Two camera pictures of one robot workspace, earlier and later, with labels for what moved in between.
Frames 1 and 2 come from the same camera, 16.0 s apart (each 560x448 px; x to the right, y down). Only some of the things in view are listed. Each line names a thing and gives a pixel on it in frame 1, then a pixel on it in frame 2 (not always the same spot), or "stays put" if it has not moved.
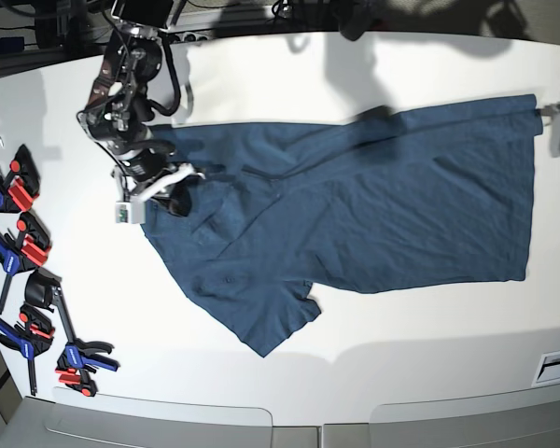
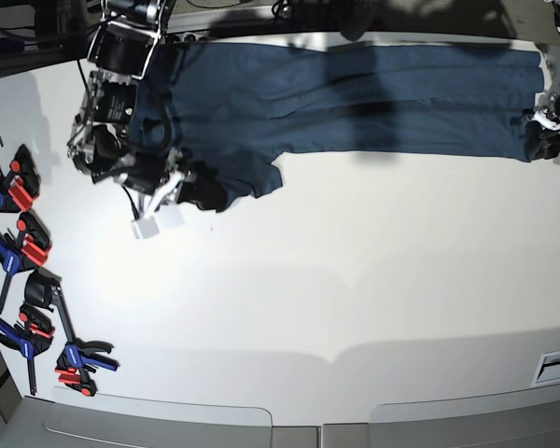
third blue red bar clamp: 30,336 stays put
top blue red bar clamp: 20,188 stays put
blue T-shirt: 426,196 -> 227,111
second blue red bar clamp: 26,246 stays put
